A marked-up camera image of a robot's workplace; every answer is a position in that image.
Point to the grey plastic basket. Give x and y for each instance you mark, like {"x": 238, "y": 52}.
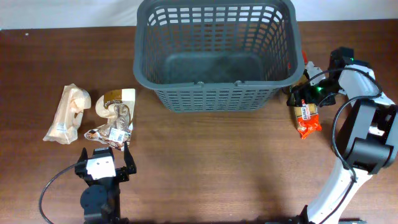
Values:
{"x": 217, "y": 55}

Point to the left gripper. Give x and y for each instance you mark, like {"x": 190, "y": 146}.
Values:
{"x": 124, "y": 173}

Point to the brown white snack bag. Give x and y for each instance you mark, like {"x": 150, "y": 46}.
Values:
{"x": 117, "y": 106}

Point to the beige bread bag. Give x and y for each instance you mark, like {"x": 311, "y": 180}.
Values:
{"x": 69, "y": 114}

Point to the orange biscuit packet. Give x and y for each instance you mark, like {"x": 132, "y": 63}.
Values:
{"x": 307, "y": 118}

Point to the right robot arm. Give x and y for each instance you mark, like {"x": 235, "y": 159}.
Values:
{"x": 363, "y": 131}

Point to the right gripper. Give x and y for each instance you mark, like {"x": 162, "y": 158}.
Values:
{"x": 296, "y": 91}

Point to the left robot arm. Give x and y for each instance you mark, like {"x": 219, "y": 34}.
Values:
{"x": 101, "y": 199}

